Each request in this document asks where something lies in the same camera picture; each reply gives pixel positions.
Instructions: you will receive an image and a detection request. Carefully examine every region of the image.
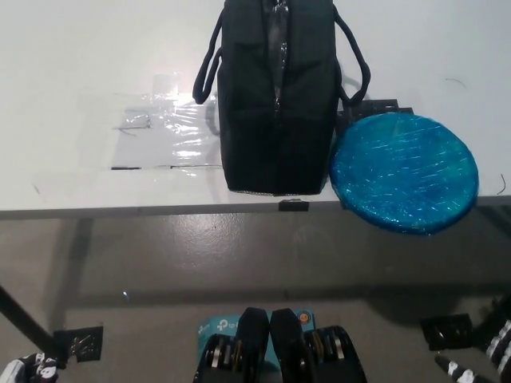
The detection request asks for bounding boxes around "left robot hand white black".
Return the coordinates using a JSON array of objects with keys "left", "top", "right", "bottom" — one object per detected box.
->
[{"left": 0, "top": 350, "right": 67, "bottom": 383}]

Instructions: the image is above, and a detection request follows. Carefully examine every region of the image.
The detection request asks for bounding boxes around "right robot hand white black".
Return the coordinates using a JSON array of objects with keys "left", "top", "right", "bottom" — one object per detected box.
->
[{"left": 434, "top": 297, "right": 511, "bottom": 383}]

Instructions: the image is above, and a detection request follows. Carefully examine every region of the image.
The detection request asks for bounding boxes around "blue plastic-wrapped plate stack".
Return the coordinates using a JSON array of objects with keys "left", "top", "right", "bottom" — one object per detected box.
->
[{"left": 329, "top": 114, "right": 481, "bottom": 237}]

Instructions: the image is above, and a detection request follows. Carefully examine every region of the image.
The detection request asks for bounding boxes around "black fabric tote bag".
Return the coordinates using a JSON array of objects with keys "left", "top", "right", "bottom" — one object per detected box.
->
[{"left": 192, "top": 0, "right": 372, "bottom": 197}]

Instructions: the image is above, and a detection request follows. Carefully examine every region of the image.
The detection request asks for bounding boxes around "black floor tape square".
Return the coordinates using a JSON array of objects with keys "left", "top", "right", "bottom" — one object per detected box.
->
[
  {"left": 419, "top": 314, "right": 474, "bottom": 352},
  {"left": 53, "top": 326, "right": 105, "bottom": 363}
]

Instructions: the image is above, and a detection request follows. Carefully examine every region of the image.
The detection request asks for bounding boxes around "black metal table leg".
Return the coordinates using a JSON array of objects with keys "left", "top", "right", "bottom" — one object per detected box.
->
[{"left": 0, "top": 282, "right": 55, "bottom": 353}]

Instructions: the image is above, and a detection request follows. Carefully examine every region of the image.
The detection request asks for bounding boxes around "teal router box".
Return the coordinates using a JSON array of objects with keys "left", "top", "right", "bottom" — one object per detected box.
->
[{"left": 197, "top": 309, "right": 319, "bottom": 372}]

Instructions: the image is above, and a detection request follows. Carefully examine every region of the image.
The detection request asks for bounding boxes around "small black tape strip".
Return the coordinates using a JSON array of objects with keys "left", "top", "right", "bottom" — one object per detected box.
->
[{"left": 278, "top": 198, "right": 311, "bottom": 211}]

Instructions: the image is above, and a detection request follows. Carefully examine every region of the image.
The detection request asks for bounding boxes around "black tape patch on table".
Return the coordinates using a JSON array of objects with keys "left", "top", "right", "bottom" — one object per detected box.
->
[{"left": 337, "top": 98, "right": 416, "bottom": 128}]

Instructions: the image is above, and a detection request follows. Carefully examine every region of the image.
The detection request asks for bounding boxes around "clear plastic sheet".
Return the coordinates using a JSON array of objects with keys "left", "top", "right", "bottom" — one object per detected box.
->
[{"left": 30, "top": 73, "right": 224, "bottom": 188}]

